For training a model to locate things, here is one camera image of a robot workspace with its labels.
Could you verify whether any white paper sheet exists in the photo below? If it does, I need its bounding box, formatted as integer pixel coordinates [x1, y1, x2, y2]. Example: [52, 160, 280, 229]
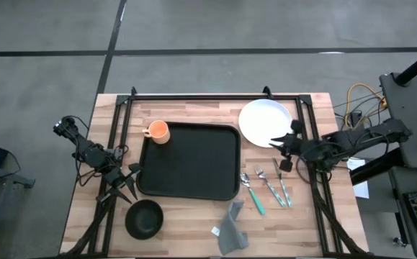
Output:
[346, 158, 370, 200]

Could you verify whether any orange cup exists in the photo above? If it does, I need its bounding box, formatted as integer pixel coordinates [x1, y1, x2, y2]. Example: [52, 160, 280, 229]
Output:
[142, 119, 171, 145]

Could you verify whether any black plastic tray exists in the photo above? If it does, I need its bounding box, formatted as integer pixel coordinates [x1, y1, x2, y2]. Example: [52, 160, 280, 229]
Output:
[135, 121, 242, 201]

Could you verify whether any grey cloth napkin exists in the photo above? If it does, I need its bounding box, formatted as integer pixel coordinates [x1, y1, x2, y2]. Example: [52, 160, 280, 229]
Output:
[210, 200, 250, 256]

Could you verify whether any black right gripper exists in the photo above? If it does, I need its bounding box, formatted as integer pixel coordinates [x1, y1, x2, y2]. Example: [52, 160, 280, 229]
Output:
[268, 119, 310, 173]

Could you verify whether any black metal crossbar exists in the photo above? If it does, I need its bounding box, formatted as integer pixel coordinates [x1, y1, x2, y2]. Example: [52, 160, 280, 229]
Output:
[350, 147, 405, 186]

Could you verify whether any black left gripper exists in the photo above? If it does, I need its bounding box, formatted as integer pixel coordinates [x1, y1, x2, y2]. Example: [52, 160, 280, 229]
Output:
[97, 163, 141, 205]

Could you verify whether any coiled yellow cable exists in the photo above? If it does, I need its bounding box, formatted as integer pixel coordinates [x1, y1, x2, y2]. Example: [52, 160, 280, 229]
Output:
[343, 82, 387, 131]

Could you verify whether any black aluminium table frame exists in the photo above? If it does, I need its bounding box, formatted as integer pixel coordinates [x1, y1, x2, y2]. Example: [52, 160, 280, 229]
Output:
[59, 86, 369, 259]

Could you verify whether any knife with striped handle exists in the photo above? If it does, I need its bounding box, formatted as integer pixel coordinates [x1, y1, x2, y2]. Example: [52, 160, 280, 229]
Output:
[272, 157, 294, 209]

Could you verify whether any fork with striped handle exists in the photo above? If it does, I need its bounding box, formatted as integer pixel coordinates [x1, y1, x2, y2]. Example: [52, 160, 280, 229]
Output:
[254, 165, 287, 208]

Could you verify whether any white round plate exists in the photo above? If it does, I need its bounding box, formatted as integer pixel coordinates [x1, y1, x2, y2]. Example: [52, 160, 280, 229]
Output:
[238, 99, 294, 149]

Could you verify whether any black bowl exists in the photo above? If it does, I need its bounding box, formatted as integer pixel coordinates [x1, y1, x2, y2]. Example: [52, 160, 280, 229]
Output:
[125, 199, 165, 241]

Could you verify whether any spoon with green handle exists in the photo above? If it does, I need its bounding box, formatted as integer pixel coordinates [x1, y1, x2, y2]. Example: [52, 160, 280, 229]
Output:
[240, 172, 266, 216]

